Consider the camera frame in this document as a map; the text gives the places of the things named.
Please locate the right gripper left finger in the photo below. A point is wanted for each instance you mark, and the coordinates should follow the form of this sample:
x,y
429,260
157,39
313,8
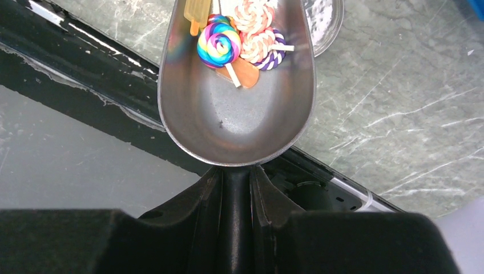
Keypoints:
x,y
178,236

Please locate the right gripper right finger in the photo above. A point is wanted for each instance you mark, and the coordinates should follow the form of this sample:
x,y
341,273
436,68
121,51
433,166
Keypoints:
x,y
288,239

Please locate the metal scoop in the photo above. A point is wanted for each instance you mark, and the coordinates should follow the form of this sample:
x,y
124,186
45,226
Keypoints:
x,y
236,131

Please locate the orange popsicle candy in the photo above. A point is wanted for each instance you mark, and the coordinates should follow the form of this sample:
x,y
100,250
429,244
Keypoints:
x,y
247,73

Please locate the purple white swirl lollipop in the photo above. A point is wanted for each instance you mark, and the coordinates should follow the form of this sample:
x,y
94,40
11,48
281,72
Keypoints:
x,y
274,57

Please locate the pink white swirl lollipop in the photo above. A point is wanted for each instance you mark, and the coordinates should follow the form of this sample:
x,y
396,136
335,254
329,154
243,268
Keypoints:
x,y
257,47

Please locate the rainbow swirl lollipop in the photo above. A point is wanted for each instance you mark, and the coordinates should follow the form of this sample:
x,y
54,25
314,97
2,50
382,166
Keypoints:
x,y
219,45

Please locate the yellow popsicle candy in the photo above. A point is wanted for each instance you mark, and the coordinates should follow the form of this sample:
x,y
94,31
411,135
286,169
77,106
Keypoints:
x,y
197,12

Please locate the clear round lid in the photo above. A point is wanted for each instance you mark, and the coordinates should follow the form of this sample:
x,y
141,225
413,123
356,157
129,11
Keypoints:
x,y
325,19

